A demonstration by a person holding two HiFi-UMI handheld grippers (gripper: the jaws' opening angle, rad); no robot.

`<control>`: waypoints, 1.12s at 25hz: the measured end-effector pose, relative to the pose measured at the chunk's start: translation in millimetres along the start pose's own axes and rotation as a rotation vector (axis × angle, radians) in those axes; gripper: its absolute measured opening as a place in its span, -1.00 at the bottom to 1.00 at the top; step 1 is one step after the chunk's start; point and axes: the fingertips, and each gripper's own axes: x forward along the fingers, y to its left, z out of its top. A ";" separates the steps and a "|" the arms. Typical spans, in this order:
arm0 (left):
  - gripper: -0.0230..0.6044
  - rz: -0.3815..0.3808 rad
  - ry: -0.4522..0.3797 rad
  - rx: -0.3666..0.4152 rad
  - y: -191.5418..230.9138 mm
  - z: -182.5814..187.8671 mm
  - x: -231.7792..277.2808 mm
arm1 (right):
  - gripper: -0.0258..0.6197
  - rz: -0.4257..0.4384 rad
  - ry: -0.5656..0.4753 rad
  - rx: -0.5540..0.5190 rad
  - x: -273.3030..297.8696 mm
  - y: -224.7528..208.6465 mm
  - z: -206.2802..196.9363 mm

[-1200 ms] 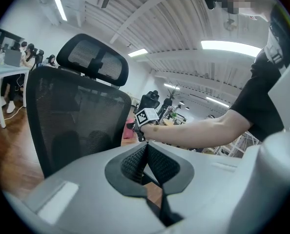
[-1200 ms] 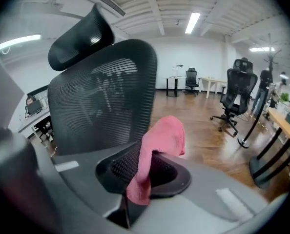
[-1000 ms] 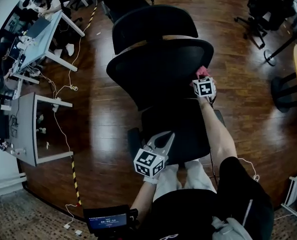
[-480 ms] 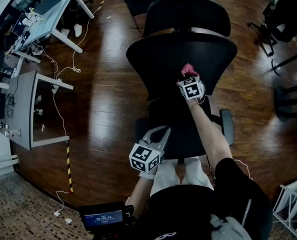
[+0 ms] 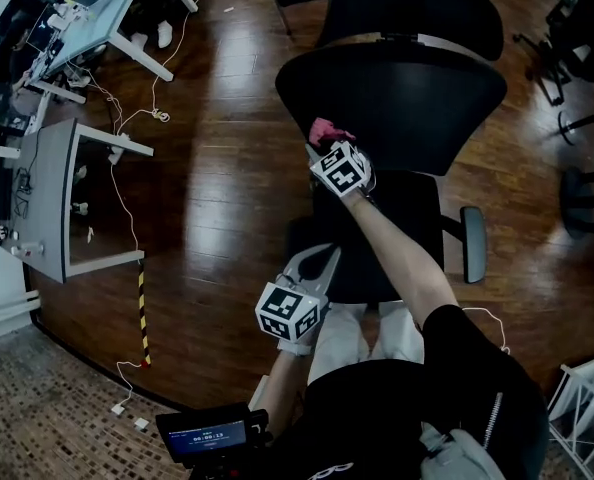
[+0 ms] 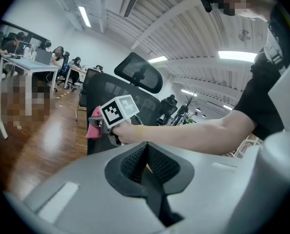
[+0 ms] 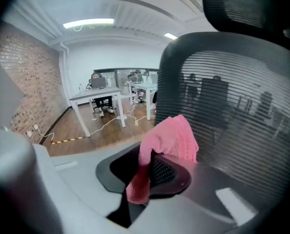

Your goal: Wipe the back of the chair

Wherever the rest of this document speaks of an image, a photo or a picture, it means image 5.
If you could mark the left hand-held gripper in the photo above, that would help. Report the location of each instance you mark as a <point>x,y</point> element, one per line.
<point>287,313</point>

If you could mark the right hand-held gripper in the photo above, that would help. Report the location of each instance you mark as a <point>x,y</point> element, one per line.
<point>344,173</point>

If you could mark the pink cloth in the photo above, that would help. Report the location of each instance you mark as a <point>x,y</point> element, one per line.
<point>324,130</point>

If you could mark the black office chair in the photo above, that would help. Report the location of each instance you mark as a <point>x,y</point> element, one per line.
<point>402,103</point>

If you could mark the person's right forearm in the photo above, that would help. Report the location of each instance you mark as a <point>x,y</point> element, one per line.
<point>397,253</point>

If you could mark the person's left forearm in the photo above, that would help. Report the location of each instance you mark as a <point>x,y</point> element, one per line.
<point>284,383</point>

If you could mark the person's left hand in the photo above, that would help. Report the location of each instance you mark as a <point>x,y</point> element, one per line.
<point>302,345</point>

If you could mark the person's light grey trousers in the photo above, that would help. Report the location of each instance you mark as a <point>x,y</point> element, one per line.
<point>337,338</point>

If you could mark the person's black shirt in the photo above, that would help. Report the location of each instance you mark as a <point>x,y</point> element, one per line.
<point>377,408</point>

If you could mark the chest-mounted display device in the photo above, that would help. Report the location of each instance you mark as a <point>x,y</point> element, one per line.
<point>207,438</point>

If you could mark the white power adapter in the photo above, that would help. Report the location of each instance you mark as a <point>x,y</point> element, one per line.
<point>141,423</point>
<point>118,409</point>

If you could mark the black pole with round base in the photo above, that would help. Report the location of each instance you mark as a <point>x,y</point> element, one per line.
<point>568,127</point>

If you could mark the light blue desk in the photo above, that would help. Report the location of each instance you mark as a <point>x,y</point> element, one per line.
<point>102,3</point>

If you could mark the curved grey desk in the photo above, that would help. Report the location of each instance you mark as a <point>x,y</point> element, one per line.
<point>44,193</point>

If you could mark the white power strip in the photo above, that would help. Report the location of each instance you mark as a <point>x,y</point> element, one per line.
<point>27,249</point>

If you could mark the black swivel chair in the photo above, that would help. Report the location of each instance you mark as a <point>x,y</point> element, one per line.
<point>587,38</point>

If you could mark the small white box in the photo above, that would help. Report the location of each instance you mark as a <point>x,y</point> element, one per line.
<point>8,152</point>

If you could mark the grey mount bar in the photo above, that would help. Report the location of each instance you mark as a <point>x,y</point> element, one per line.
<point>259,393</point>

